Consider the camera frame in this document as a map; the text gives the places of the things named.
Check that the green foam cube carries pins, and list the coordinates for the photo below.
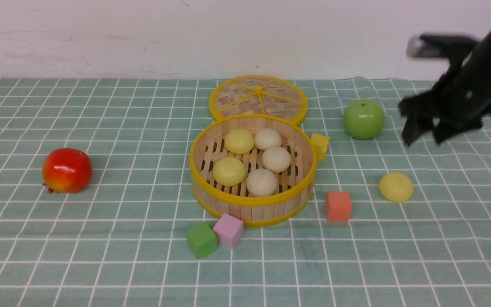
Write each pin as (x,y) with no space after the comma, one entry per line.
(202,240)

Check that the woven bamboo steamer lid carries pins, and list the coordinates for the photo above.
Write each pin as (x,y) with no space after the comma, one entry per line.
(259,94)

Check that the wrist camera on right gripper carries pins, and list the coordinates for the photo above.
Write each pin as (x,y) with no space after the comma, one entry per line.
(443,46)

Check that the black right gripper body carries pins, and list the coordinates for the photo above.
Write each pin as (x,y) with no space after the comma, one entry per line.
(462,94)

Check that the white bun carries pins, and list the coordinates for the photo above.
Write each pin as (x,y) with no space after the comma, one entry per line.
(276,159)
(267,138)
(261,183)

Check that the yellow foam cube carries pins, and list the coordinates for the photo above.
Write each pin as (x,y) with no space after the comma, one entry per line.
(321,145)

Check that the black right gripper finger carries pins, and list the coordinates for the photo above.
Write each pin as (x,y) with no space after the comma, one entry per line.
(444,130)
(416,125)

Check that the pink foam cube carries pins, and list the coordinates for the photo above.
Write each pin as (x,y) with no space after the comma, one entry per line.
(229,230)

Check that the bamboo steamer tray yellow rims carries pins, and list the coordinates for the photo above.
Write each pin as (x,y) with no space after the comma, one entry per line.
(295,185)

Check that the red toy apple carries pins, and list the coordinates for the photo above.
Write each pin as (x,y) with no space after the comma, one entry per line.
(66,171)

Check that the green toy apple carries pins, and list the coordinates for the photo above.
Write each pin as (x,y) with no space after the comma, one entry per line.
(364,119)

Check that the green checkered tablecloth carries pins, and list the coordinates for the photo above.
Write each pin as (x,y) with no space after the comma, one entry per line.
(121,242)

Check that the orange foam cube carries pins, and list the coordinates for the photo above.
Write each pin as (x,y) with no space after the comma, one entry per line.
(338,206)

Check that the yellow bun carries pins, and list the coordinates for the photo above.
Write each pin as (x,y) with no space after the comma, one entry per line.
(396,187)
(239,141)
(229,171)

